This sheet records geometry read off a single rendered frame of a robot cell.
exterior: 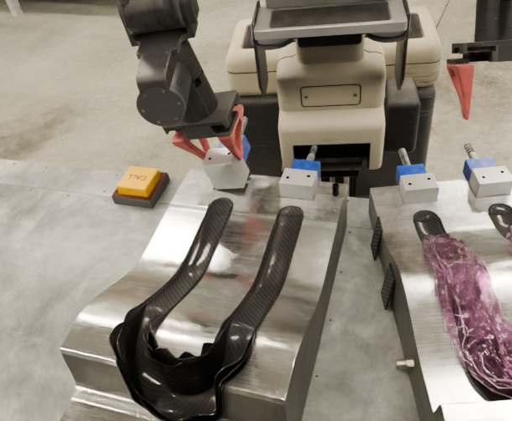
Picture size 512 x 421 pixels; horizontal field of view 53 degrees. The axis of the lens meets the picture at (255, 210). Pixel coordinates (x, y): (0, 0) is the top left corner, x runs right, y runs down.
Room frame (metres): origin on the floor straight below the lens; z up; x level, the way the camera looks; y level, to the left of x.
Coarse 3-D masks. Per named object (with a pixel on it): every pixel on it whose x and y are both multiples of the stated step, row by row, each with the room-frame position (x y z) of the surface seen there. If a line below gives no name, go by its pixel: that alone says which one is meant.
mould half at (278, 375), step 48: (192, 192) 0.61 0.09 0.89; (240, 192) 0.60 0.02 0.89; (192, 240) 0.52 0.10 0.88; (240, 240) 0.50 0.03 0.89; (336, 240) 0.49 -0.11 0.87; (144, 288) 0.42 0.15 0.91; (240, 288) 0.41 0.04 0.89; (288, 288) 0.40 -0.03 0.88; (96, 336) 0.34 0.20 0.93; (192, 336) 0.32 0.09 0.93; (288, 336) 0.31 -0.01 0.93; (96, 384) 0.32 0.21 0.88; (240, 384) 0.26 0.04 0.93; (288, 384) 0.25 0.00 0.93
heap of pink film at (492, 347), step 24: (432, 240) 0.44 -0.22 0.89; (456, 240) 0.42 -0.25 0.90; (432, 264) 0.39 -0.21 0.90; (456, 264) 0.36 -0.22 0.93; (480, 264) 0.37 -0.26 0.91; (456, 288) 0.34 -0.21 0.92; (480, 288) 0.34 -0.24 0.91; (456, 312) 0.32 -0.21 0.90; (480, 312) 0.31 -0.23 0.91; (456, 336) 0.30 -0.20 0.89; (480, 336) 0.29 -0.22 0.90; (504, 336) 0.28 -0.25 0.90; (480, 360) 0.27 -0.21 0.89; (504, 360) 0.26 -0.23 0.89; (504, 384) 0.23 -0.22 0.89
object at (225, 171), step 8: (248, 144) 0.66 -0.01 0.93; (208, 152) 0.63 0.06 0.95; (216, 152) 0.63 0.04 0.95; (224, 152) 0.62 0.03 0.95; (248, 152) 0.65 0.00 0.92; (208, 160) 0.61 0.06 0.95; (216, 160) 0.61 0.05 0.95; (224, 160) 0.60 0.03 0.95; (232, 160) 0.60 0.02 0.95; (240, 160) 0.61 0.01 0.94; (208, 168) 0.61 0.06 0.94; (216, 168) 0.60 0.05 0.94; (224, 168) 0.60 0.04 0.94; (232, 168) 0.59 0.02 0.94; (240, 168) 0.61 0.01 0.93; (208, 176) 0.61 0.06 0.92; (216, 176) 0.60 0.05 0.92; (224, 176) 0.60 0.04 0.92; (232, 176) 0.59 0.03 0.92; (240, 176) 0.60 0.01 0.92; (216, 184) 0.61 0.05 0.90; (224, 184) 0.60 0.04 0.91; (232, 184) 0.60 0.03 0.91; (240, 184) 0.59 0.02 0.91
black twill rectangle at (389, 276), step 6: (390, 264) 0.43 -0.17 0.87; (390, 270) 0.42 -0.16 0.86; (390, 276) 0.42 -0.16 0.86; (384, 282) 0.43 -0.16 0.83; (390, 282) 0.41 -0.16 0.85; (384, 288) 0.42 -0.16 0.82; (390, 288) 0.41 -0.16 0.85; (384, 294) 0.42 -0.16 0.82; (390, 294) 0.40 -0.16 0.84; (384, 300) 0.41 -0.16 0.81; (384, 306) 0.41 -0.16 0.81
